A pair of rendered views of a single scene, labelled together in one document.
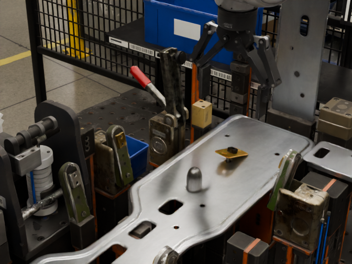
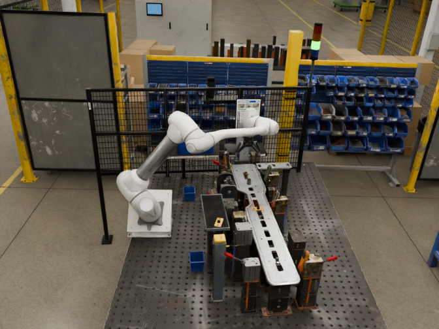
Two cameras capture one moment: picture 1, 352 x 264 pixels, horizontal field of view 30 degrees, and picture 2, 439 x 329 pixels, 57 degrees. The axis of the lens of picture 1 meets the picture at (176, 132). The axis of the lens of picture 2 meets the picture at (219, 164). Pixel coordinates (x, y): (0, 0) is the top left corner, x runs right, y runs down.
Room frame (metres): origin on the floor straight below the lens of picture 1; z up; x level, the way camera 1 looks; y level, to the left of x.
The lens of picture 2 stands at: (-0.65, 1.99, 2.58)
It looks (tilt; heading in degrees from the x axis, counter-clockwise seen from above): 28 degrees down; 316
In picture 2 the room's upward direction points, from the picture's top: 2 degrees clockwise
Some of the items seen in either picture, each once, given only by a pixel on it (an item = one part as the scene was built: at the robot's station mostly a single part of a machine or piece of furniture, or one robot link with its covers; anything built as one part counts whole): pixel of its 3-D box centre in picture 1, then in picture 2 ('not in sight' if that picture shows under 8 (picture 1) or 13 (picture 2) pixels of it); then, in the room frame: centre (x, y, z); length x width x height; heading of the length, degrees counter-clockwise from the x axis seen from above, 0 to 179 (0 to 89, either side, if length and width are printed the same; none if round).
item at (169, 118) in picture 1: (169, 120); not in sight; (1.25, 0.01, 1.06); 0.03 x 0.01 x 0.03; 54
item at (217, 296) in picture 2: not in sight; (218, 269); (0.62, 0.72, 0.92); 0.08 x 0.08 x 0.44; 54
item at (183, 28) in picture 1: (202, 22); (195, 142); (1.76, -0.07, 1.10); 0.30 x 0.17 x 0.13; 56
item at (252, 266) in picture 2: not in sight; (249, 285); (0.43, 0.65, 0.88); 0.11 x 0.10 x 0.36; 54
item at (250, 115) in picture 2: not in sight; (251, 119); (1.17, -0.12, 1.48); 0.13 x 0.11 x 0.16; 8
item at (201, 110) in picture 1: (199, 170); not in sight; (1.32, -0.06, 0.88); 0.04 x 0.04 x 0.36; 54
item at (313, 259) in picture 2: not in sight; (308, 281); (0.23, 0.36, 0.88); 0.15 x 0.11 x 0.36; 54
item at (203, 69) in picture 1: (204, 81); not in sight; (1.23, -0.06, 1.17); 0.03 x 0.01 x 0.07; 144
